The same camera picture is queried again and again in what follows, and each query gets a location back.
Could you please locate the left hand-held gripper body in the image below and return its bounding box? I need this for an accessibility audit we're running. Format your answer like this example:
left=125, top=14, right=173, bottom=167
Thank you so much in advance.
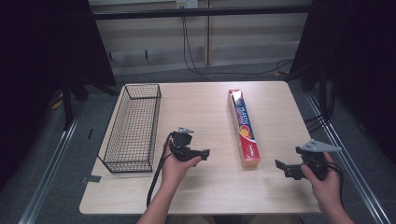
left=169, top=126, right=204, bottom=162

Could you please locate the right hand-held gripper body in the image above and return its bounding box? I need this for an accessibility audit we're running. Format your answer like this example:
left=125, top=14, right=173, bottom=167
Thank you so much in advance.
left=294, top=139, right=343, bottom=182

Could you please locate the person's left hand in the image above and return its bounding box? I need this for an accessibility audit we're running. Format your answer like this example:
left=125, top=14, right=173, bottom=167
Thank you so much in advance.
left=160, top=142, right=203, bottom=191

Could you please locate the person's right hand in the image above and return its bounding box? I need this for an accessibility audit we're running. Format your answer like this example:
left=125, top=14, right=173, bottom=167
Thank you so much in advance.
left=300, top=151, right=343, bottom=216

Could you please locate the long plastic wrap box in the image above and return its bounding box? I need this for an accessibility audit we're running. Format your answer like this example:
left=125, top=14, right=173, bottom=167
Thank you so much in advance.
left=227, top=89, right=262, bottom=170

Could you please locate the black metal stand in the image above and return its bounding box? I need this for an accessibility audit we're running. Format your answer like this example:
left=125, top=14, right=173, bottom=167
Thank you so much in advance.
left=303, top=62, right=337, bottom=133
left=61, top=78, right=90, bottom=131

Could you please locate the grey tape piece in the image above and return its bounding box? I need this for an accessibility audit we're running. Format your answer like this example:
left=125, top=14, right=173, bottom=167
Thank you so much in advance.
left=80, top=175, right=103, bottom=185

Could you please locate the dark curtain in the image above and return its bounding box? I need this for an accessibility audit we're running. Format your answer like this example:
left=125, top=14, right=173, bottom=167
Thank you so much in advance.
left=289, top=0, right=396, bottom=164
left=0, top=0, right=118, bottom=190

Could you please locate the metal floor rail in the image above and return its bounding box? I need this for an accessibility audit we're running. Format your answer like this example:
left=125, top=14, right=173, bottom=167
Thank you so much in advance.
left=18, top=113, right=80, bottom=224
left=304, top=91, right=391, bottom=224

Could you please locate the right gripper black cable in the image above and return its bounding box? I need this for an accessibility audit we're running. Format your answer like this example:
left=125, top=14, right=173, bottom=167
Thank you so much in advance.
left=326, top=161, right=346, bottom=207

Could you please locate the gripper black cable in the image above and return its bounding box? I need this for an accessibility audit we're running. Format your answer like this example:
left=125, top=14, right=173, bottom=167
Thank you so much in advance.
left=326, top=161, right=346, bottom=207
left=146, top=132, right=176, bottom=208

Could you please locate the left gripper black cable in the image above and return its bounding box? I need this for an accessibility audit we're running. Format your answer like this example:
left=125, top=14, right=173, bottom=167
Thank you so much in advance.
left=146, top=132, right=176, bottom=208

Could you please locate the black wire basket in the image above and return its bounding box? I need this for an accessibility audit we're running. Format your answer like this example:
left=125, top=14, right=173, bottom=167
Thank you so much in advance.
left=97, top=83, right=163, bottom=174

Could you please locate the black hanging wall cable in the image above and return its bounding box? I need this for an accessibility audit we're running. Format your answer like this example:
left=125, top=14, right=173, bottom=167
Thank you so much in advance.
left=181, top=16, right=294, bottom=82

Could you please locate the black horizontal frame bar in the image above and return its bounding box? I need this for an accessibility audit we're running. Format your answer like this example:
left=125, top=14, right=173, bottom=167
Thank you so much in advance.
left=92, top=5, right=314, bottom=21

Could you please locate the white wall socket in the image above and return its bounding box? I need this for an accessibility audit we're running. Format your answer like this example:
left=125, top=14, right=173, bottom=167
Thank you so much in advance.
left=176, top=0, right=200, bottom=9

